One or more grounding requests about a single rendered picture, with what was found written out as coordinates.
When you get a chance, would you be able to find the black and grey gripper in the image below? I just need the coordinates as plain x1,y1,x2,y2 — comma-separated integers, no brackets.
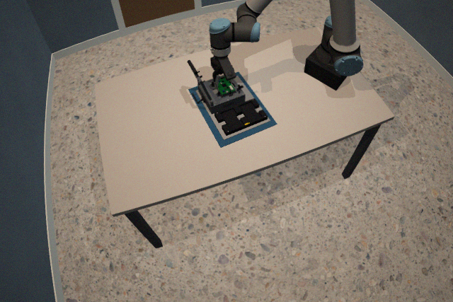
210,55,233,90

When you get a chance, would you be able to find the green circuit board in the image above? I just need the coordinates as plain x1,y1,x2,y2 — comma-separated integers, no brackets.
218,76,235,95

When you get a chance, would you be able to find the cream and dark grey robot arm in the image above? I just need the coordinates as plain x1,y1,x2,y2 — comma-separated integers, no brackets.
209,0,363,81

